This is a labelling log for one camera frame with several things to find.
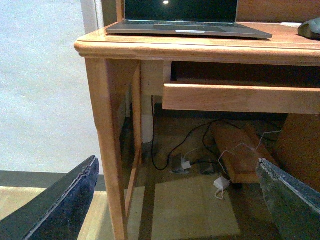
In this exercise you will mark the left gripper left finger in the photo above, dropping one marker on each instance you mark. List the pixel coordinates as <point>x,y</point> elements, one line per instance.
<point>59,212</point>

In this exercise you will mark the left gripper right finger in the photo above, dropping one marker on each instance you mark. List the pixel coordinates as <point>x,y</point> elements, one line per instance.
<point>293,205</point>

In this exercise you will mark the wooden keyboard tray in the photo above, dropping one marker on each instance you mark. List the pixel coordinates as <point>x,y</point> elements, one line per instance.
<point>249,88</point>

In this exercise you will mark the dark computer mouse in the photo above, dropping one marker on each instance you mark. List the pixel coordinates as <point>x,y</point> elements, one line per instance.
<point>310,29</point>

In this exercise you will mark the white power adapter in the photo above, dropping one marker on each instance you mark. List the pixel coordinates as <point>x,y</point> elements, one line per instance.
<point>221,184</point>

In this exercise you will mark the wooden rolling cart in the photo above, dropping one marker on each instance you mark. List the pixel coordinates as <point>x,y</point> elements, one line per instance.
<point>241,150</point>

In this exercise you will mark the white plug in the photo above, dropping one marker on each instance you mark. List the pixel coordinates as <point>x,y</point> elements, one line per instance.
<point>185,164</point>

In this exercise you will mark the white pipe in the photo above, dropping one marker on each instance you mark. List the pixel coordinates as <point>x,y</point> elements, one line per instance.
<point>147,118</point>

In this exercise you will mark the wooden desk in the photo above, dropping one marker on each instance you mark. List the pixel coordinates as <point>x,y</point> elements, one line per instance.
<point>113,65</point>

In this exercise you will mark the grey laptop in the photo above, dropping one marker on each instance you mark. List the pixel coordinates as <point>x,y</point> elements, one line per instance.
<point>184,17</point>

